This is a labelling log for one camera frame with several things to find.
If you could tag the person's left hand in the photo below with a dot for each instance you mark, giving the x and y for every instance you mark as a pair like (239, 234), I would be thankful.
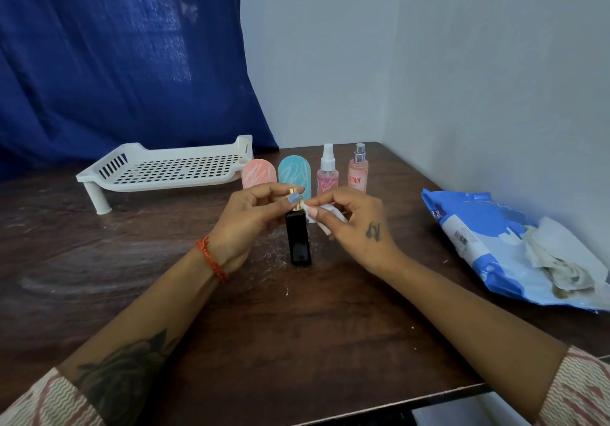
(238, 230)

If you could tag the person's right hand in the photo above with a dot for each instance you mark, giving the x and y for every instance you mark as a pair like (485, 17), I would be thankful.
(362, 235)

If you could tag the white wet wipe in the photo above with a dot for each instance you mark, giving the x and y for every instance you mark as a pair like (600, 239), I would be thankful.
(333, 212)

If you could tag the orange spray bottle silver cap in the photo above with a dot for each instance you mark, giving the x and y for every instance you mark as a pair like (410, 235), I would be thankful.
(357, 175)

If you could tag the pink squeeze bottle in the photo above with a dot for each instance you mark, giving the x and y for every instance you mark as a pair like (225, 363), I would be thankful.
(258, 173)

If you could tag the black perfume bottle gold cap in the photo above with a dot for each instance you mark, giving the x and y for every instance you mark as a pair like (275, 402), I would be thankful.
(299, 239)

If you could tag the pink spray bottle white cap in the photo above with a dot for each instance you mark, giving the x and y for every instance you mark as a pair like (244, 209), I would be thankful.
(327, 177)

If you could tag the teal squeeze bottle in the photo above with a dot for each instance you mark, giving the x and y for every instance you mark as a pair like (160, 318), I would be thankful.
(294, 170)

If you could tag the white perforated plastic rack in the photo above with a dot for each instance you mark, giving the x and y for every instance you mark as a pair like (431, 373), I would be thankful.
(167, 170)

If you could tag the blue white wet wipes pack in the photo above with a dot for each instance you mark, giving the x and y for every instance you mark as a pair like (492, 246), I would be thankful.
(486, 235)

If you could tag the person's left forearm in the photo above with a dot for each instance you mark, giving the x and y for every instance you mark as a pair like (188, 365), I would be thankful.
(143, 335)

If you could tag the person's right forearm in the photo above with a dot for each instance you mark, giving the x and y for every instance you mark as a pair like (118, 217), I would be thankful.
(476, 325)

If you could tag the dark wooden table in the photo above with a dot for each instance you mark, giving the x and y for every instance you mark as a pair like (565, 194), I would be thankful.
(310, 335)

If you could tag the dark blue curtain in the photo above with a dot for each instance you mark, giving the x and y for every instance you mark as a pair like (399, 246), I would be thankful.
(105, 68)

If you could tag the patterned left sleeve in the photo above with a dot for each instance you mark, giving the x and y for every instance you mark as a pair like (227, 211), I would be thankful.
(43, 402)

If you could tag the patterned sleeve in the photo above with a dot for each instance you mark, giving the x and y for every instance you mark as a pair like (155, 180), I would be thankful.
(43, 402)
(581, 392)

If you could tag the patterned right sleeve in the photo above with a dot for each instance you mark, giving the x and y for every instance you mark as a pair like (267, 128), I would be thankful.
(581, 392)

